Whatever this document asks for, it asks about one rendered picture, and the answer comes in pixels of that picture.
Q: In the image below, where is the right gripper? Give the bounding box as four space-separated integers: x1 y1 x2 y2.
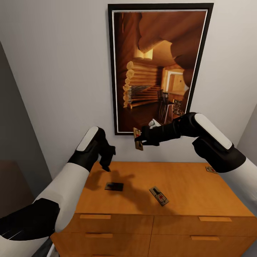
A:
135 125 168 146

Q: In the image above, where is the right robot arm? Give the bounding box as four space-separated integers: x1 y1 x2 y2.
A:
135 112 257 218

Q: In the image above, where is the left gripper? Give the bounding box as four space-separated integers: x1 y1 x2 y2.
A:
99 146 116 172

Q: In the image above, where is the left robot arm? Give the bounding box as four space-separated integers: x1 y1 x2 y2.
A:
0 126 116 257

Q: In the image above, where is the mousetrap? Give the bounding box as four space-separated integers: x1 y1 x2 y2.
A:
133 127 143 151
149 186 169 206
105 182 124 191
206 166 218 174

